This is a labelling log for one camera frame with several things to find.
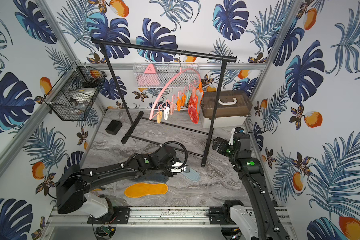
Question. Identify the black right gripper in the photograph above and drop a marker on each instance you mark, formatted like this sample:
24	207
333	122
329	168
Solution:
224	143

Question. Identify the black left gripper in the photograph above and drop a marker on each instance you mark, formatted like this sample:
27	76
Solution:
170	163

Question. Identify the white shoe insole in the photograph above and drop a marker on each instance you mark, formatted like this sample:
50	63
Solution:
191	174

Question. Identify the orange shoe insole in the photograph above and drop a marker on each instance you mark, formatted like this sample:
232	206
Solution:
140	190

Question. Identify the pink clip hanger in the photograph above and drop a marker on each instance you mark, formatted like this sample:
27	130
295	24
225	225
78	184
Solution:
169	101

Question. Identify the dark grey shoe insole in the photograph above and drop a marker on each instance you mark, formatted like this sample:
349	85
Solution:
158	178

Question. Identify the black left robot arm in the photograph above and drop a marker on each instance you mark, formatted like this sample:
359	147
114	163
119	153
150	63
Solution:
74	188

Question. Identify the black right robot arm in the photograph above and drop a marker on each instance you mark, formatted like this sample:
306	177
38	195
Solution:
252	176

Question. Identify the red shoe insole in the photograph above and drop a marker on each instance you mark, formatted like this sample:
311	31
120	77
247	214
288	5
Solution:
193	108

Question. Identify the brown lid storage box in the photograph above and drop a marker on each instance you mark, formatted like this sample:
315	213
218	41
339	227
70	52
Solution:
233	107

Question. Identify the small black box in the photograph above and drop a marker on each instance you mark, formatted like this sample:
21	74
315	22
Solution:
114	127

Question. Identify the pink triangle item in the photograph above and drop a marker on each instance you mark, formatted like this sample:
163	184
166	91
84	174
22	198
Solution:
149	78

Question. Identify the white bowl in basket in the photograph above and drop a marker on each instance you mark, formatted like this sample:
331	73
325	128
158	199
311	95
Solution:
82	95

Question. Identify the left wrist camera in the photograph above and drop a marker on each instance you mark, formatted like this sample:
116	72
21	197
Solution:
179	167

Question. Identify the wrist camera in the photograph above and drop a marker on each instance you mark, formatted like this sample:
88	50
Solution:
233	132
179	167

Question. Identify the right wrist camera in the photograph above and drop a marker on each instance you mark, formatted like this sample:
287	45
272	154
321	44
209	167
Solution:
233	132

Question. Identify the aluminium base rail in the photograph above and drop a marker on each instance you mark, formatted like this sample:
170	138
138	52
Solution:
168	217

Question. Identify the clear wall shelf basket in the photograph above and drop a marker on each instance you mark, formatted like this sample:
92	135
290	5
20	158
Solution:
171	75

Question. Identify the black wire basket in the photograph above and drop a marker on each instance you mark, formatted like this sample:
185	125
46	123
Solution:
75	77

